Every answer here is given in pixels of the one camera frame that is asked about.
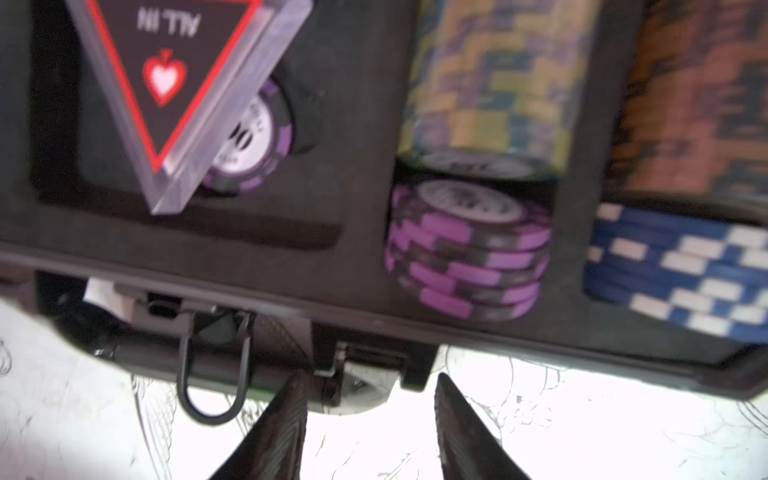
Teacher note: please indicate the blue white chip stack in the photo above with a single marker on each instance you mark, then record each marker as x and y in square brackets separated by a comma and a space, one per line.
[703, 275]

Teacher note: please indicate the orange brown chip stack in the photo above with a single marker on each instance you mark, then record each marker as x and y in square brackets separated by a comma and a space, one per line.
[694, 117]

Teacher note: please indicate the triangular all-in acrylic button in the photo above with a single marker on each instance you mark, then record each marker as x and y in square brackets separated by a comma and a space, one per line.
[178, 75]

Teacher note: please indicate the single purple poker chip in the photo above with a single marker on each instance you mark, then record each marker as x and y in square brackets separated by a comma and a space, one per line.
[257, 144]

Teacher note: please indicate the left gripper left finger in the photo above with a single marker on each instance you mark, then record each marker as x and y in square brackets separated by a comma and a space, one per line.
[273, 447]

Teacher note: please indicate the yellow green chip stack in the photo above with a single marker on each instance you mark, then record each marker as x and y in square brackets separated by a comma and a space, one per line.
[495, 87]

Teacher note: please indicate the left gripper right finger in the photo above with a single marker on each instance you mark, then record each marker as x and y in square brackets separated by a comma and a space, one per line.
[467, 448]

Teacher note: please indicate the large black poker case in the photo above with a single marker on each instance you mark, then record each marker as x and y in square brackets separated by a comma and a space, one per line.
[79, 246]

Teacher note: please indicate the purple poker chip stack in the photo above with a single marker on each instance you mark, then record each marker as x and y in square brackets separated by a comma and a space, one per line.
[467, 251]

